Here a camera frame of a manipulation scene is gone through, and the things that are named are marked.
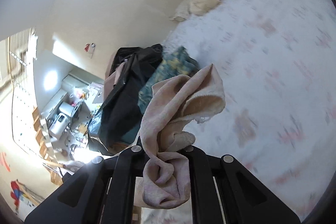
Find pink bear-print pants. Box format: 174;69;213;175
134;64;226;209

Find black clothes pile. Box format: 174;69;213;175
88;44;163;156

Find white printer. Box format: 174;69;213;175
49;113;70;139

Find teal yellow folded garment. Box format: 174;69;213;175
138;46;199;114

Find white floral bed sheet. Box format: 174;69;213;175
166;0;335;223

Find white pillow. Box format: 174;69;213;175
170;0;190;22

